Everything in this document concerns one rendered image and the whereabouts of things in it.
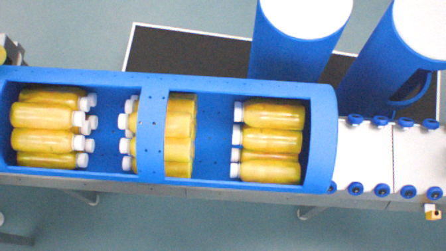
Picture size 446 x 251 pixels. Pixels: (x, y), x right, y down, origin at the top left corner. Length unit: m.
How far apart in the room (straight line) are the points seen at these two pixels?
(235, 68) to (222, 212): 0.67
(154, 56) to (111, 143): 1.02
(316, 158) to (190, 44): 1.37
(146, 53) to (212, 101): 1.07
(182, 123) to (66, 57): 1.52
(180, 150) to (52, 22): 1.67
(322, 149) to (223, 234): 1.25
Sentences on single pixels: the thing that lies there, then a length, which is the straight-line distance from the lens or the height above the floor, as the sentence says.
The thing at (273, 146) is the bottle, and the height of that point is 1.08.
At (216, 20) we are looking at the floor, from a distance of 2.66.
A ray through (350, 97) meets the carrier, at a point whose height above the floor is 0.46.
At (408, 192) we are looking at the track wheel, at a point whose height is 0.97.
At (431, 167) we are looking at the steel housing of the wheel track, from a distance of 1.58.
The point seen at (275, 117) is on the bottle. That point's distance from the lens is 1.29.
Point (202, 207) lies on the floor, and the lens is 2.38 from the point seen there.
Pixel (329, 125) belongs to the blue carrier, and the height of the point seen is 1.23.
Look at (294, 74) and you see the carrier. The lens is 1.73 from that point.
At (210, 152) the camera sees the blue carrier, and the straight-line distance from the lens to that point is 1.44.
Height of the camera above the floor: 2.36
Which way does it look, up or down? 74 degrees down
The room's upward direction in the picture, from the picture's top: straight up
